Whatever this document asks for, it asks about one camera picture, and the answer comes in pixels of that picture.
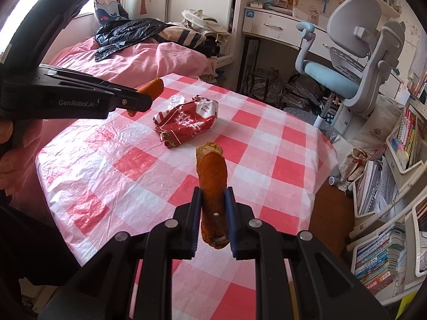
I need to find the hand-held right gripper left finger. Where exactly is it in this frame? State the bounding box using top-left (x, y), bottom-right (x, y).
top-left (40, 187), bottom-right (203, 320)

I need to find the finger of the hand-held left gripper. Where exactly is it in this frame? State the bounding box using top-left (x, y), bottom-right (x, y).
top-left (100, 79), bottom-right (153, 113)

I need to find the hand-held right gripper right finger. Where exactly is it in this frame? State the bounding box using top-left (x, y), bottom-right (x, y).
top-left (224, 187), bottom-right (394, 320)

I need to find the orange fried food stick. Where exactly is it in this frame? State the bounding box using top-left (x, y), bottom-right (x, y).
top-left (195, 142), bottom-right (231, 250)

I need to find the red snack bag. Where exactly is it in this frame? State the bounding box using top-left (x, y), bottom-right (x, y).
top-left (153, 95), bottom-right (219, 149)

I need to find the person's left forearm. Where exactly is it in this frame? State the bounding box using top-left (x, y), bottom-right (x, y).
top-left (0, 203), bottom-right (82, 307)

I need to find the person's left hand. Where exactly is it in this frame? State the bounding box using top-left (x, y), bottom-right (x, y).
top-left (0, 119), bottom-right (43, 204)

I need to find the pink blanket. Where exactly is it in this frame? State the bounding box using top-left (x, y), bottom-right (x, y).
top-left (10, 37), bottom-right (217, 221)

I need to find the black shiny jacket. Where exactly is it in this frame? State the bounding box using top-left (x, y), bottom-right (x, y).
top-left (94, 19), bottom-right (174, 62)

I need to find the red white checkered tablecloth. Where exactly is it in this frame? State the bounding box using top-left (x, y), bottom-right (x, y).
top-left (36, 73), bottom-right (339, 320)

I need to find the black bag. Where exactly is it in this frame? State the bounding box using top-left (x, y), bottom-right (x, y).
top-left (200, 35), bottom-right (222, 59)

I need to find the beige canvas bag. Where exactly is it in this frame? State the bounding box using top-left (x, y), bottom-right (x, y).
top-left (181, 9), bottom-right (231, 35)

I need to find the black framed panel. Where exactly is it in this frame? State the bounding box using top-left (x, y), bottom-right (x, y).
top-left (245, 37), bottom-right (261, 94)

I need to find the clear black-trimmed storage bag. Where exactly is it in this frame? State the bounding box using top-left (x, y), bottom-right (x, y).
top-left (250, 68), bottom-right (284, 101)
top-left (283, 73), bottom-right (326, 107)

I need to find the row of colourful thin books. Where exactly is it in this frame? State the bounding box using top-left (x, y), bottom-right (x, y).
top-left (354, 227), bottom-right (408, 294)

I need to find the stack of white workbooks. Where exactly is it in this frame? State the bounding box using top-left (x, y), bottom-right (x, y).
top-left (354, 155), bottom-right (408, 217)

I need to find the white desk with drawers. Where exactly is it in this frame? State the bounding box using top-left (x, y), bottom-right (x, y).
top-left (230, 5), bottom-right (414, 84)

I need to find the small white drawer cabinet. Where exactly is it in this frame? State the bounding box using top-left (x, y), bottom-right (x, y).
top-left (334, 103), bottom-right (354, 134)

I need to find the white tote bag tree print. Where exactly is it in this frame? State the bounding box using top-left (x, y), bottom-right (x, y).
top-left (350, 103), bottom-right (401, 154)

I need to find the white bookshelf rack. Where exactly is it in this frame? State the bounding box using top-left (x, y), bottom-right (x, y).
top-left (347, 100), bottom-right (427, 307)

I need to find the grey blue office chair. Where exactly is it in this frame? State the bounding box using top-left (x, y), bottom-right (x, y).
top-left (283, 0), bottom-right (406, 141)

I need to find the row of upright books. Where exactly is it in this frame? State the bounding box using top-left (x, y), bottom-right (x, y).
top-left (397, 107), bottom-right (422, 167)

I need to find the group of tall books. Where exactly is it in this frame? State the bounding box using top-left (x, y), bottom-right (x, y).
top-left (409, 63), bottom-right (427, 107)

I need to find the canvas bag with red handles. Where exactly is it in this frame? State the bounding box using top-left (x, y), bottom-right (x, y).
top-left (337, 148), bottom-right (371, 190)

